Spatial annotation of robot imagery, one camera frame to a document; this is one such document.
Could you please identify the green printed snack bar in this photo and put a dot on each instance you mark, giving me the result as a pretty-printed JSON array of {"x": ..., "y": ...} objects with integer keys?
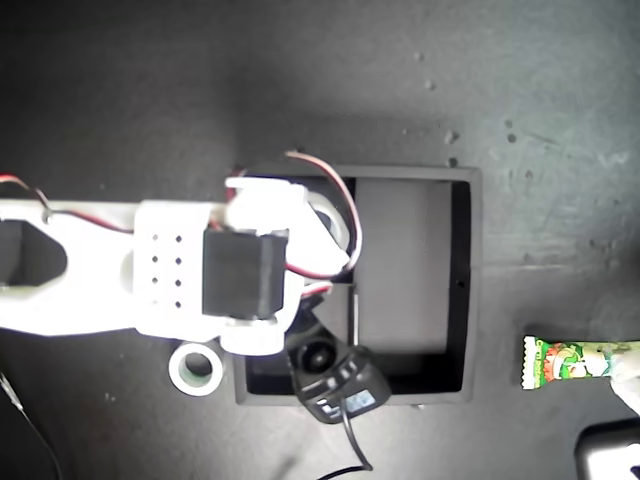
[{"x": 565, "y": 362}]

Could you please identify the small white tape roll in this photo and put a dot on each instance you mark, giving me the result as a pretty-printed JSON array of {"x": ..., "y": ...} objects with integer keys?
[{"x": 176, "y": 372}]

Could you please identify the black compartment tray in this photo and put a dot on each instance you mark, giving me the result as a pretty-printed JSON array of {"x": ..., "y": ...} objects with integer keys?
[{"x": 400, "y": 240}]

